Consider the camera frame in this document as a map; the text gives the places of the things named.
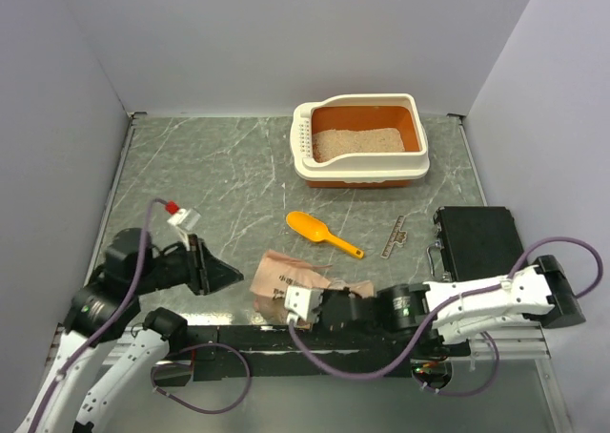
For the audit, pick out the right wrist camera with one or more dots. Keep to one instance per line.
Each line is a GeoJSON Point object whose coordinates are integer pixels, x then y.
{"type": "Point", "coordinates": [302, 304]}

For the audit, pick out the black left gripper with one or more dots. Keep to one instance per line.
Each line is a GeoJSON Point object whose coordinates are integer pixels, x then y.
{"type": "Point", "coordinates": [208, 273]}

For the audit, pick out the yellow litter scoop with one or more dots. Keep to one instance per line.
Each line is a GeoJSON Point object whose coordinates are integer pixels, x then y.
{"type": "Point", "coordinates": [316, 231]}

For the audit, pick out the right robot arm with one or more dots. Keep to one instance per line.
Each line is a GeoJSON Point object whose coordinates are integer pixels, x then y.
{"type": "Point", "coordinates": [452, 312]}

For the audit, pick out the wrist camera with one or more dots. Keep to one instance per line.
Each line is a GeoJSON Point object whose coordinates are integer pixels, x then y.
{"type": "Point", "coordinates": [182, 220]}
{"type": "Point", "coordinates": [302, 304]}

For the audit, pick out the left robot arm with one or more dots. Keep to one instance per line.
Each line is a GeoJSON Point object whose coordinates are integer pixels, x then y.
{"type": "Point", "coordinates": [76, 396]}

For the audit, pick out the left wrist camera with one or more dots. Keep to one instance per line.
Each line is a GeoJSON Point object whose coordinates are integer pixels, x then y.
{"type": "Point", "coordinates": [182, 220]}

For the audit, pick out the pink cat litter bag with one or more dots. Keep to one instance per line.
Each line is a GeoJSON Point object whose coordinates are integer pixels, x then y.
{"type": "Point", "coordinates": [277, 271]}

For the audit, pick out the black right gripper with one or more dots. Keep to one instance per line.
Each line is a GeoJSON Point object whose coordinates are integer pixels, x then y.
{"type": "Point", "coordinates": [344, 291]}

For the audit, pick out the white orange litter box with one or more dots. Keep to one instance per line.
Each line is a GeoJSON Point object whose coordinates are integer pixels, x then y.
{"type": "Point", "coordinates": [359, 112]}

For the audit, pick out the black case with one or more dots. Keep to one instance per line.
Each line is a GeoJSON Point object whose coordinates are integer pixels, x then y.
{"type": "Point", "coordinates": [473, 242]}

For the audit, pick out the beige cat litter pile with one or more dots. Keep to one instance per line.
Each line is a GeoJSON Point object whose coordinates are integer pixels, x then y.
{"type": "Point", "coordinates": [330, 144]}

